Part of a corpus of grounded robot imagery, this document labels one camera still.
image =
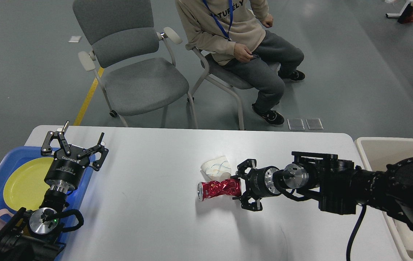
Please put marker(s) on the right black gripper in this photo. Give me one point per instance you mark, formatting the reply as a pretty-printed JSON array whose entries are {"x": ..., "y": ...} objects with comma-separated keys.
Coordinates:
[{"x": 260, "y": 183}]

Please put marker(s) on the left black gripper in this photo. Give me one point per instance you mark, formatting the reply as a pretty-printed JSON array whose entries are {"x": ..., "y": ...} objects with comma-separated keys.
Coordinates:
[{"x": 68, "y": 169}]

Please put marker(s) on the crushed red can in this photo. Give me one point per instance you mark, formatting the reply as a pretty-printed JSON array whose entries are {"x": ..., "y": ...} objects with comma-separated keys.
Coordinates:
[{"x": 230, "y": 187}]

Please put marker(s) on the white tissue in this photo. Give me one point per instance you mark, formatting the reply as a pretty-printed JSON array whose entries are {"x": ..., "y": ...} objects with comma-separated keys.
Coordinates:
[{"x": 217, "y": 169}]

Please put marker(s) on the yellow plate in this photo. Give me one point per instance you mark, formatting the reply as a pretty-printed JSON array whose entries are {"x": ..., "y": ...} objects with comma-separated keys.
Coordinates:
[{"x": 26, "y": 186}]

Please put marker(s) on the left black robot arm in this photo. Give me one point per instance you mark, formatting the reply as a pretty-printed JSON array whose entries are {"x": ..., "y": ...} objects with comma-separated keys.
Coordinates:
[{"x": 32, "y": 235}]

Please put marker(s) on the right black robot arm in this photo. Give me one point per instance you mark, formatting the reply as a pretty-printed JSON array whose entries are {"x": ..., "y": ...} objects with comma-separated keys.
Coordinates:
[{"x": 338, "y": 185}]

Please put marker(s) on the blue plastic tray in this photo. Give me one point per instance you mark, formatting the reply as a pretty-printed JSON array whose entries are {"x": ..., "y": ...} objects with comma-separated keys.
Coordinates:
[{"x": 20, "y": 155}]

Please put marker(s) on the grey office chair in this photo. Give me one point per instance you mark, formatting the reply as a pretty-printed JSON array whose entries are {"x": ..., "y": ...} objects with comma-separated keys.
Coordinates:
[{"x": 121, "y": 29}]

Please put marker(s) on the person's wheeled chair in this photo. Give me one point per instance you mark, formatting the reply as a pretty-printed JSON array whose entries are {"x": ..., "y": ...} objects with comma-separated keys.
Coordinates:
[{"x": 221, "y": 78}]

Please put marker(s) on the beige plastic bin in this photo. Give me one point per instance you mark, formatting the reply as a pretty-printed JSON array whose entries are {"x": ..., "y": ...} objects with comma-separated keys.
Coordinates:
[{"x": 376, "y": 153}]

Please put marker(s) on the seated person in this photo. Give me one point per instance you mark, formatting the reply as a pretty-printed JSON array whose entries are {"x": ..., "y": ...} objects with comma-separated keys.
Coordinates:
[{"x": 236, "y": 33}]

